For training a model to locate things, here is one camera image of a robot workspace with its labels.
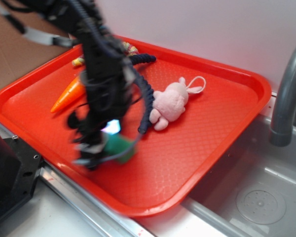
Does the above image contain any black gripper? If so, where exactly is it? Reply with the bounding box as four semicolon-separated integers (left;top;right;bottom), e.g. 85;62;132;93
67;33;134;170

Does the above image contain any green rectangular block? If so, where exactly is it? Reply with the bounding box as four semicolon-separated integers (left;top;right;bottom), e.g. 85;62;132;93
104;134;137;164

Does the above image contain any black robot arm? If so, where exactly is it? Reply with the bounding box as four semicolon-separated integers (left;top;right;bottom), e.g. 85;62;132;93
0;0;137;168

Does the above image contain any orange toy carrot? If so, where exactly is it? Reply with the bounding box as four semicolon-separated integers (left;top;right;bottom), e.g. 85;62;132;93
50;76;85;113

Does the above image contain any pink plush bunny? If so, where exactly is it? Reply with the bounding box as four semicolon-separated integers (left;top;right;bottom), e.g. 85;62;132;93
149;76;206;131

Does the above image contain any red plastic tray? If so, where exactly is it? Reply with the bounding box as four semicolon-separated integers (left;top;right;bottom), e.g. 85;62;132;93
0;39;271;217

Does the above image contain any grey toy sink basin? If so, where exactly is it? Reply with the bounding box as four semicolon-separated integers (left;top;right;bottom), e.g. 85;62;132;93
183;116;296;237

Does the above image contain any grey sink faucet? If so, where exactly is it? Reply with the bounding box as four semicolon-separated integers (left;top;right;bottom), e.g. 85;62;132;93
269;48;296;147

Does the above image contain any black coiled cable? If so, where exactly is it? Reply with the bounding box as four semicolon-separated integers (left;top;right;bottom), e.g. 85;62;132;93
118;56;155;135

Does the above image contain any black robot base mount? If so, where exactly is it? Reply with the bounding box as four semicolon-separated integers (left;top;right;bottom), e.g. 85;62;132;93
0;136;42;222

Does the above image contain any dark blue rope toy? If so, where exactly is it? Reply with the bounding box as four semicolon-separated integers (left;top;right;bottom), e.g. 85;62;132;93
128;53;157;65

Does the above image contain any multicolour braided rope toy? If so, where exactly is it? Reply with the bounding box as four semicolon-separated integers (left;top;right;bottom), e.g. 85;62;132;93
72;41;141;67

